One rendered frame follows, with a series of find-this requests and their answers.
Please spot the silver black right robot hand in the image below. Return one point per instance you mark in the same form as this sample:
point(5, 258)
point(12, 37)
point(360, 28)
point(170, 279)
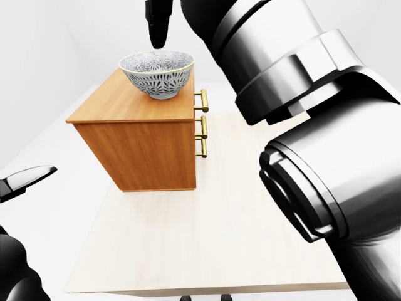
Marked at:
point(158, 28)

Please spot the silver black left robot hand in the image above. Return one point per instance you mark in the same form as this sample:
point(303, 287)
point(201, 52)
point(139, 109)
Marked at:
point(28, 180)

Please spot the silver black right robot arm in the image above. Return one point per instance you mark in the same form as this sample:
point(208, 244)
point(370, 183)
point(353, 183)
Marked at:
point(338, 125)

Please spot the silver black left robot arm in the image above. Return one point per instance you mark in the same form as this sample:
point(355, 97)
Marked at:
point(15, 269)

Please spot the black white patterned bowl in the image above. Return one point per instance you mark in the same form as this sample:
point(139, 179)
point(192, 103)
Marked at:
point(158, 73)

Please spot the wooden cabinet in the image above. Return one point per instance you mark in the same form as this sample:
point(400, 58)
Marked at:
point(138, 141)

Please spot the small dark shape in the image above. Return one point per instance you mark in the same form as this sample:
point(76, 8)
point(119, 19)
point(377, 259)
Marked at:
point(186, 298)
point(226, 298)

